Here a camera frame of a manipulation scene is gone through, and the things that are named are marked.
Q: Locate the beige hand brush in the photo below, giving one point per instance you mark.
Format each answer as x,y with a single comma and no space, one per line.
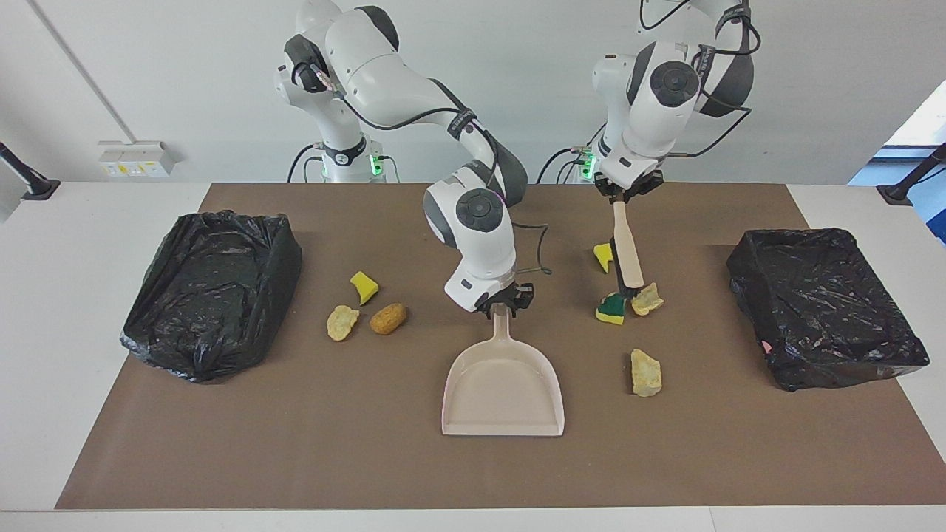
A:
627,251

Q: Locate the long pale bread chunk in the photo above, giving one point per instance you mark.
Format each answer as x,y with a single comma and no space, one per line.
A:
645,373

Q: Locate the small yellow sponge piece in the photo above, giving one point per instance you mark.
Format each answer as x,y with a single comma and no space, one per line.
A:
363,287

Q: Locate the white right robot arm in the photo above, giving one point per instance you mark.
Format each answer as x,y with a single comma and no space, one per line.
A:
384,66

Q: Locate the black bag-lined bin, pink spot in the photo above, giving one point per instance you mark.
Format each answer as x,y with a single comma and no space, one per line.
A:
820,310

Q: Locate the beige plastic dustpan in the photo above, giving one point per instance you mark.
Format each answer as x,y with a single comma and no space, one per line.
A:
502,391

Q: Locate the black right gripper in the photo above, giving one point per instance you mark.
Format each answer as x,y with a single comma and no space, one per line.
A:
497,299

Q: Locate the green and yellow sponge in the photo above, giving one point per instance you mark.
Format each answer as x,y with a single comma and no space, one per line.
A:
610,310

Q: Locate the white wall socket box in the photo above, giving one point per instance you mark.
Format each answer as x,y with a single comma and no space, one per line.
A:
137,159

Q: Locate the small pale bread chunk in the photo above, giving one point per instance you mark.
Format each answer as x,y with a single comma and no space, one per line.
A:
649,300

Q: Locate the notched yellow sponge piece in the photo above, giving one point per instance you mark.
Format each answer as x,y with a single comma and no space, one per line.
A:
603,257

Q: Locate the brown table mat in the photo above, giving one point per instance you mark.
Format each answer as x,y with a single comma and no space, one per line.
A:
473,458

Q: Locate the pale yellow bread chunk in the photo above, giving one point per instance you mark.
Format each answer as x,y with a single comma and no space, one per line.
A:
341,323

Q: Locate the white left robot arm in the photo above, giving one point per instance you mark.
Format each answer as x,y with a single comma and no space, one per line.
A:
665,81

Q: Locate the brown bread roll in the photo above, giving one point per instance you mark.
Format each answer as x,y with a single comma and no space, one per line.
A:
388,318

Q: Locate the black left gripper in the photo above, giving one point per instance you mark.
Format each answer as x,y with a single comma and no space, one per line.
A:
628,189

